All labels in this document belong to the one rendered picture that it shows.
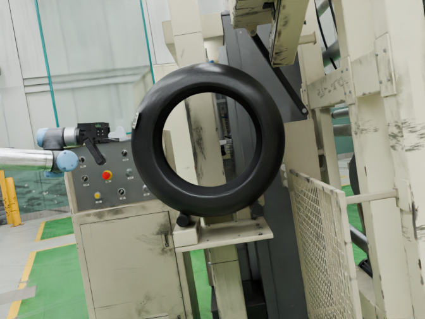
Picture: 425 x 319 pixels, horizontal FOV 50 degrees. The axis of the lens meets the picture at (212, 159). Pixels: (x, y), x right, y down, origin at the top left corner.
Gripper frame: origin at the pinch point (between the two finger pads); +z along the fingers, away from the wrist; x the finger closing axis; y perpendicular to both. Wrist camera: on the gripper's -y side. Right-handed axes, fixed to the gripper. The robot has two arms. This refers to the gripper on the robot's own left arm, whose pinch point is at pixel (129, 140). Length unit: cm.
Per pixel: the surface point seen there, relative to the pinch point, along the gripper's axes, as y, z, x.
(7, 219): -164, -420, 792
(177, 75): 22.9, 20.1, -10.1
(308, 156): -10, 73, 21
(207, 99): 16.8, 29.8, 27.9
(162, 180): -14.8, 13.5, -12.0
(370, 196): -17, 73, -57
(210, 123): 6.1, 30.8, 27.9
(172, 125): 13, -15, 338
